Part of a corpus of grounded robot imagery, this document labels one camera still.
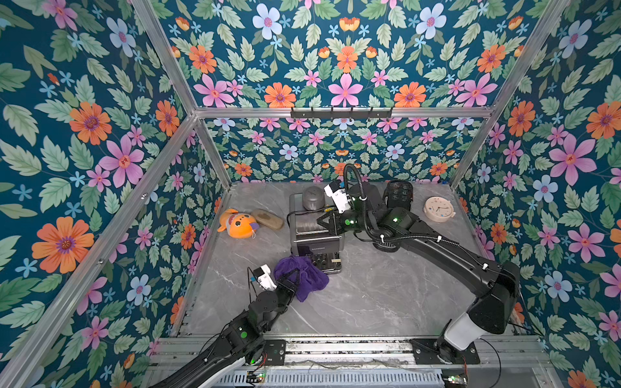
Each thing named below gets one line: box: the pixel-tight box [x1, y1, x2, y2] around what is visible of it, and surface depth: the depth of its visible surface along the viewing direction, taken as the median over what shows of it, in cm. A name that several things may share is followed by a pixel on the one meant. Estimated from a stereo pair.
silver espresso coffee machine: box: [289, 185, 345, 275], surface depth 75 cm
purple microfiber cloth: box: [274, 254, 330, 304], surface depth 78 cm
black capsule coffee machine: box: [382, 179, 414, 211], surface depth 88 cm
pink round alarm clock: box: [422, 195, 457, 224], surface depth 110 cm
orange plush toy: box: [217, 208, 260, 239], surface depth 97 cm
